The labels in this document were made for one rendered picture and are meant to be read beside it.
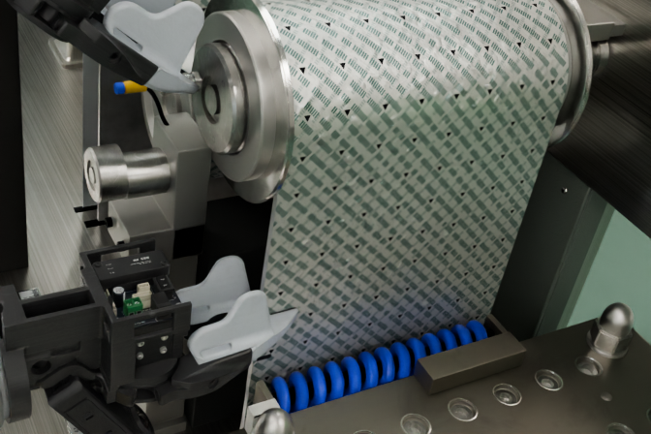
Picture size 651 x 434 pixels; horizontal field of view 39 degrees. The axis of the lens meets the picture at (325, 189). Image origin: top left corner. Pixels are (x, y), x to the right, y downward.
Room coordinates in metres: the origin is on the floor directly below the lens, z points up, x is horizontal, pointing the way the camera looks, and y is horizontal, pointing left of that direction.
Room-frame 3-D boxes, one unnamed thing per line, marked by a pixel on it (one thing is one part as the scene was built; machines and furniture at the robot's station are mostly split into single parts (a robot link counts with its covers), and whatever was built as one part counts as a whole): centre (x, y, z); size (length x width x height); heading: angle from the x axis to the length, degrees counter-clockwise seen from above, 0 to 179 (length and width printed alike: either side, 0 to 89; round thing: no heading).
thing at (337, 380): (0.54, -0.08, 1.03); 0.21 x 0.04 x 0.03; 124
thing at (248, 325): (0.47, 0.04, 1.12); 0.09 x 0.03 x 0.06; 123
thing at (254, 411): (0.45, 0.01, 1.04); 0.02 x 0.01 x 0.02; 124
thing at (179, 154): (0.55, 0.12, 1.05); 0.06 x 0.05 x 0.31; 124
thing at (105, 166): (0.53, 0.16, 1.18); 0.04 x 0.02 x 0.04; 34
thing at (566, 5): (0.68, -0.14, 1.25); 0.15 x 0.01 x 0.15; 34
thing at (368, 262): (0.56, -0.07, 1.11); 0.23 x 0.01 x 0.18; 124
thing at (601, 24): (0.71, -0.18, 1.28); 0.06 x 0.05 x 0.02; 124
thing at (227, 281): (0.50, 0.06, 1.12); 0.09 x 0.03 x 0.06; 125
